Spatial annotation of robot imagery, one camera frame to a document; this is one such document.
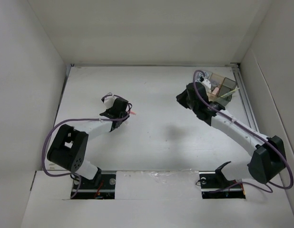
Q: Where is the grey plastic container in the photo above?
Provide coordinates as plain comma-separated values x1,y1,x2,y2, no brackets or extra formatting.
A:
214,77,237,106

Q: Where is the yellow highlighter pen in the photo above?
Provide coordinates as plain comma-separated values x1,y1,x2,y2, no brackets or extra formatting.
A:
220,88,239,98

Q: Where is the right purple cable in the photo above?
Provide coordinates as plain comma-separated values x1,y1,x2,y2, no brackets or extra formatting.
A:
193,69,294,193

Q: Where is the green pen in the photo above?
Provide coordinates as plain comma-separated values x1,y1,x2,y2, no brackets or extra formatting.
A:
220,90,236,99

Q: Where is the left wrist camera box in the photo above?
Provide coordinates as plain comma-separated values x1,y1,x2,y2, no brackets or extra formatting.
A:
101,92,116,109

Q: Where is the blue tape roll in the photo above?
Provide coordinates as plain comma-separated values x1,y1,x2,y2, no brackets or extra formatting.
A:
195,70,210,81

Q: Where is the purple cable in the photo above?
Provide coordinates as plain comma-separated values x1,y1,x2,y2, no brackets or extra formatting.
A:
41,94,134,200
193,69,294,193

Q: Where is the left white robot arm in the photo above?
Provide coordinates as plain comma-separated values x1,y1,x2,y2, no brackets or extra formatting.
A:
47,95,132,188

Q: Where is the clear plastic container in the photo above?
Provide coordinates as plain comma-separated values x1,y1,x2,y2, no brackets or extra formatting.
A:
193,70,211,84

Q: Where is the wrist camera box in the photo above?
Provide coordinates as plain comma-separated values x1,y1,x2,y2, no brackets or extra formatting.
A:
101,92,116,109
201,79,211,90

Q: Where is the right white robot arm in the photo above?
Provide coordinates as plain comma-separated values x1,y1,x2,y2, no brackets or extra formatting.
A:
176,82,287,187

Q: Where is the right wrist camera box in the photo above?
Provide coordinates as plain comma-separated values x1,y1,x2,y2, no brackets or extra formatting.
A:
201,79,211,90

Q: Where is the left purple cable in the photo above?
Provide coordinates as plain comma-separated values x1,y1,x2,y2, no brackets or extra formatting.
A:
41,94,134,200

